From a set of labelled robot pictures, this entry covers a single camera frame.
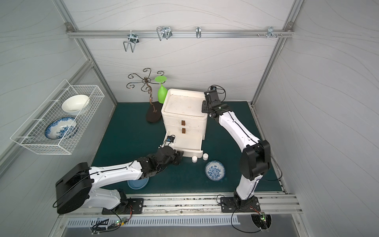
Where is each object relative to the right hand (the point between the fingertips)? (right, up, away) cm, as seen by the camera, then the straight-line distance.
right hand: (209, 103), depth 86 cm
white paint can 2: (-2, -33, +2) cm, 33 cm away
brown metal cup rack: (-40, -5, +26) cm, 48 cm away
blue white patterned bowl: (+3, -39, -2) cm, 40 cm away
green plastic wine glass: (-30, +8, +7) cm, 32 cm away
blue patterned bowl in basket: (-69, -13, -21) cm, 73 cm away
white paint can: (-9, -34, +2) cm, 35 cm away
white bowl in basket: (-70, -2, -13) cm, 72 cm away
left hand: (-16, -28, -5) cm, 33 cm away
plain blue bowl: (-40, -45, -7) cm, 61 cm away
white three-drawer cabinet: (-15, -8, -4) cm, 18 cm away
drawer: (-11, -26, +6) cm, 29 cm away
